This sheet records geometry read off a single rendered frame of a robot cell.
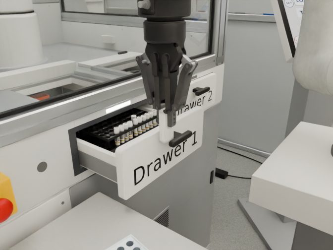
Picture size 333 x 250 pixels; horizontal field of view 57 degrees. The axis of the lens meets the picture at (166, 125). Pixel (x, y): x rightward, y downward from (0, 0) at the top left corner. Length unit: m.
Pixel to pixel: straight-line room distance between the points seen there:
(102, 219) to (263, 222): 1.27
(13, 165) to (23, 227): 0.14
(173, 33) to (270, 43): 1.78
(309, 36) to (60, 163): 0.63
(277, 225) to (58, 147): 1.39
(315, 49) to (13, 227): 0.75
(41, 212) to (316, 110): 1.25
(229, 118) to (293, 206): 1.90
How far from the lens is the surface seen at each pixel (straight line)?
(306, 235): 0.87
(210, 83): 1.06
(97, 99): 0.68
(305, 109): 1.53
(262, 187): 0.69
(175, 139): 0.62
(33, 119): 0.60
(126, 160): 0.57
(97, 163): 0.65
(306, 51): 0.82
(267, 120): 2.41
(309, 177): 0.71
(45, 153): 0.64
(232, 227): 1.81
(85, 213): 0.69
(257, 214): 1.87
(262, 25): 2.29
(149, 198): 0.97
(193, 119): 0.73
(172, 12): 0.52
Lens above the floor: 1.19
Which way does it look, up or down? 24 degrees down
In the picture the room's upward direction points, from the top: straight up
